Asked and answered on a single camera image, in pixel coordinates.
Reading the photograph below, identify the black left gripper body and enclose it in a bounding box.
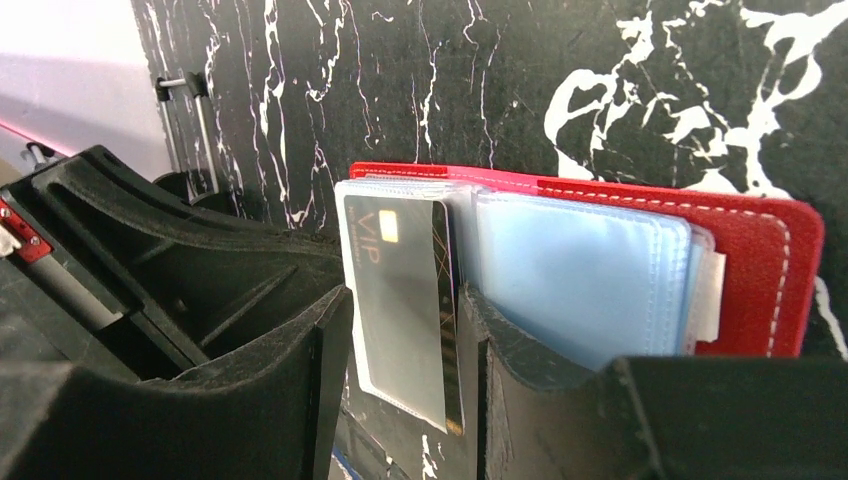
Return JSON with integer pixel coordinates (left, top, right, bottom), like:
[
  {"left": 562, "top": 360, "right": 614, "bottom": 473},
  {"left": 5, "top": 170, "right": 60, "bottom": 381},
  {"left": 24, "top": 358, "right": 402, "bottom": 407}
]
[{"left": 1, "top": 179, "right": 173, "bottom": 381}]

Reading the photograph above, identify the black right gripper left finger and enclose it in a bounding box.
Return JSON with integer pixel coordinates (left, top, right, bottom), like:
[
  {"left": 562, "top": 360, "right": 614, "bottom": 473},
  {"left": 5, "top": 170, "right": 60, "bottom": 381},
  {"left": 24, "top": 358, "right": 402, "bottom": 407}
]
[{"left": 1, "top": 286, "right": 353, "bottom": 479}]

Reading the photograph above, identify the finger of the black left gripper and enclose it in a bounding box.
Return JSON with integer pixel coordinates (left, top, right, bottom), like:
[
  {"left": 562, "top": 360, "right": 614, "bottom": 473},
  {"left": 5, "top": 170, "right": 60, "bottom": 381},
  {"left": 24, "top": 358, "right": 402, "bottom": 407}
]
[{"left": 29, "top": 146, "right": 343, "bottom": 369}]

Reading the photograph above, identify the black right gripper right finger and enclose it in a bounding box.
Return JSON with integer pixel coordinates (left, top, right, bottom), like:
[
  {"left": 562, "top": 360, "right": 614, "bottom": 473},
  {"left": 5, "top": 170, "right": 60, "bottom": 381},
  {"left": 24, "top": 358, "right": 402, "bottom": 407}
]
[{"left": 459, "top": 287, "right": 847, "bottom": 479}]

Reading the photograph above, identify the red leather card holder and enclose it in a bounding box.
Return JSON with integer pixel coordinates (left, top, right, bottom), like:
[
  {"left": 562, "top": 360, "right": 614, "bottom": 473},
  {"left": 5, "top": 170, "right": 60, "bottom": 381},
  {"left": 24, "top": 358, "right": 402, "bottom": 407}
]
[{"left": 334, "top": 163, "right": 824, "bottom": 370}]

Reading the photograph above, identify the black VIP card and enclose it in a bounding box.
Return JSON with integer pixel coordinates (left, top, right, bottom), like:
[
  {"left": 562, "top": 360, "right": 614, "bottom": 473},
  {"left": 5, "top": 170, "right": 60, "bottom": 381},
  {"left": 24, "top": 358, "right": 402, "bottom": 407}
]
[{"left": 342, "top": 192, "right": 464, "bottom": 435}]

